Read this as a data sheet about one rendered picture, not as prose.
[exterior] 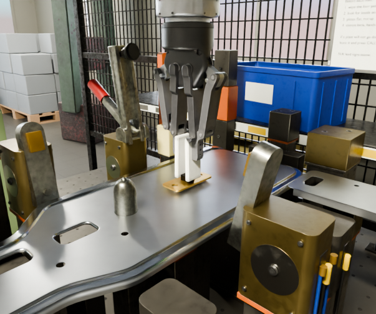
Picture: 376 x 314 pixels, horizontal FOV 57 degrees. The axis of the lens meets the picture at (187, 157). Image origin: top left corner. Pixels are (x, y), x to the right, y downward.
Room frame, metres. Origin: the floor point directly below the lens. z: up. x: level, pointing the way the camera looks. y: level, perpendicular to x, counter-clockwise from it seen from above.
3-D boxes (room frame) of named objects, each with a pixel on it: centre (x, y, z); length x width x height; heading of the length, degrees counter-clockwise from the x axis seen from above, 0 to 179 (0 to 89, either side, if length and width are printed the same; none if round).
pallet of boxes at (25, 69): (5.66, 2.41, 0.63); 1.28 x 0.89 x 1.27; 45
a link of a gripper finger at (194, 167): (0.52, -0.01, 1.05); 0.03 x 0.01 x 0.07; 137
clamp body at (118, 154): (0.65, 0.13, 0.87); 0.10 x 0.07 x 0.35; 47
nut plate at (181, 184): (0.53, 0.00, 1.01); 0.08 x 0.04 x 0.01; 137
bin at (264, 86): (0.90, -0.24, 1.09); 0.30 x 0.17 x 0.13; 39
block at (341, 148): (0.64, -0.28, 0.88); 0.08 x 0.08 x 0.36; 47
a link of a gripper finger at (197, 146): (0.51, -0.02, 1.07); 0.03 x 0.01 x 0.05; 47
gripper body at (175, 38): (0.53, 0.00, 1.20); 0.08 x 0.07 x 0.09; 47
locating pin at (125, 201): (0.43, 0.09, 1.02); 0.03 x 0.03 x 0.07
